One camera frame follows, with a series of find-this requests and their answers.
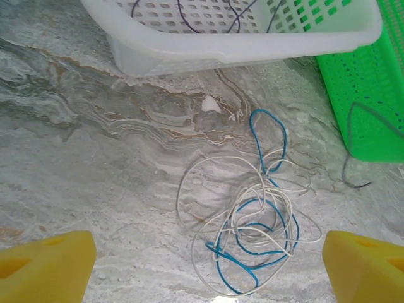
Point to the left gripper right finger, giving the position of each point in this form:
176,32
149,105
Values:
369,271

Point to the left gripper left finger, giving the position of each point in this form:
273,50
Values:
44,271

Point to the green plastic basket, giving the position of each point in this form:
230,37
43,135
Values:
372,94

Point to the white plastic basket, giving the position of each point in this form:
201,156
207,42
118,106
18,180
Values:
189,53

